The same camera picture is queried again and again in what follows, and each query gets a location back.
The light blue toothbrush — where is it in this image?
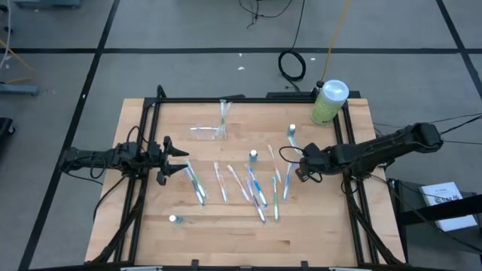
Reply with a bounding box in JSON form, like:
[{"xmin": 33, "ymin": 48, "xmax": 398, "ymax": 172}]
[{"xmin": 287, "ymin": 135, "xmax": 304, "ymax": 156}]

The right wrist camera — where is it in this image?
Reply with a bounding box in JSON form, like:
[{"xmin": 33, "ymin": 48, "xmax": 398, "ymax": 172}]
[{"xmin": 303, "ymin": 142, "xmax": 322, "ymax": 158}]

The orange toothbrush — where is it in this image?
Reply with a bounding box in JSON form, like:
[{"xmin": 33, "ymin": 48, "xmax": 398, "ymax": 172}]
[
  {"xmin": 212, "ymin": 161, "xmax": 229, "ymax": 204},
  {"xmin": 226, "ymin": 163, "xmax": 251, "ymax": 202}
]

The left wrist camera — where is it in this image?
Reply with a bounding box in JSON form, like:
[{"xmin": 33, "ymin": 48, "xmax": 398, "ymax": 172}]
[{"xmin": 119, "ymin": 141, "xmax": 141, "ymax": 157}]

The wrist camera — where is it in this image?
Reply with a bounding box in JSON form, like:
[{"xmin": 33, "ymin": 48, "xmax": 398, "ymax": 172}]
[
  {"xmin": 303, "ymin": 142, "xmax": 322, "ymax": 158},
  {"xmin": 119, "ymin": 141, "xmax": 141, "ymax": 157}
]

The green label wipes canister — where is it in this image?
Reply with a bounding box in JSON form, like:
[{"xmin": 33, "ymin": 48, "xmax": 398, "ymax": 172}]
[{"xmin": 310, "ymin": 79, "xmax": 350, "ymax": 126}]

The yellow floor cable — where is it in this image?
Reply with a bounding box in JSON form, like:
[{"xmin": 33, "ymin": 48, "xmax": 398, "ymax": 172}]
[{"xmin": 0, "ymin": 38, "xmax": 35, "ymax": 84}]

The thin black hanging cable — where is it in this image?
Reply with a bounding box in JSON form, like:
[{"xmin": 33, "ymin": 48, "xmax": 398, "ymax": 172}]
[{"xmin": 237, "ymin": 0, "xmax": 294, "ymax": 29}]

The clear acrylic toothbrush holder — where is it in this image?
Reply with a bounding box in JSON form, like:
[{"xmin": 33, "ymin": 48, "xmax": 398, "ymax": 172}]
[{"xmin": 189, "ymin": 99, "xmax": 233, "ymax": 142}]

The blue-grey equipment base bar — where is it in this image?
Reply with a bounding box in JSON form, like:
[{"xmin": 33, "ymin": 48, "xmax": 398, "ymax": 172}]
[
  {"xmin": 14, "ymin": 0, "xmax": 82, "ymax": 9},
  {"xmin": 0, "ymin": 83, "xmax": 40, "ymax": 97}
]

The white booklet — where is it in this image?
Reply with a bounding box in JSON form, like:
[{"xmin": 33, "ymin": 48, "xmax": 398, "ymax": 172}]
[{"xmin": 418, "ymin": 181, "xmax": 478, "ymax": 233}]

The yellow hanging cable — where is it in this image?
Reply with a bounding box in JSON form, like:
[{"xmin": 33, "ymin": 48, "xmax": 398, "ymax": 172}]
[{"xmin": 319, "ymin": 0, "xmax": 352, "ymax": 84}]

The black coiled cable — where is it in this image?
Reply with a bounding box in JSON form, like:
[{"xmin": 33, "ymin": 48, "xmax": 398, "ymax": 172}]
[{"xmin": 277, "ymin": 0, "xmax": 308, "ymax": 92}]

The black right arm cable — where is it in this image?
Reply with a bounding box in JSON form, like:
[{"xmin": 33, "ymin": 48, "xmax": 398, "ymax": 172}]
[{"xmin": 279, "ymin": 145, "xmax": 307, "ymax": 165}]

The black floor object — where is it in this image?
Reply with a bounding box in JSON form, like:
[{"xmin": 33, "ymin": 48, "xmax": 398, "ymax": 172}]
[{"xmin": 0, "ymin": 117, "xmax": 17, "ymax": 150}]

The pink toothbrush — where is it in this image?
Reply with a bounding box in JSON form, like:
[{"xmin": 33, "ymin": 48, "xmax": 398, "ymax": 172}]
[{"xmin": 266, "ymin": 144, "xmax": 283, "ymax": 184}]

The black aluminium table frame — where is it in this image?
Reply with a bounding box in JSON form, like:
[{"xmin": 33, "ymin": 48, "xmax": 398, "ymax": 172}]
[{"xmin": 84, "ymin": 84, "xmax": 406, "ymax": 271}]

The black side cart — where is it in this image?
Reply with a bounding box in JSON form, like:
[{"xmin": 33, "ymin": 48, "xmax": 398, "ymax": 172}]
[{"xmin": 387, "ymin": 176, "xmax": 482, "ymax": 271}]

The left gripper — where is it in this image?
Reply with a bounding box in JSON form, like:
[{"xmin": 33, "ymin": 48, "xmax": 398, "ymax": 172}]
[{"xmin": 147, "ymin": 135, "xmax": 190, "ymax": 186}]

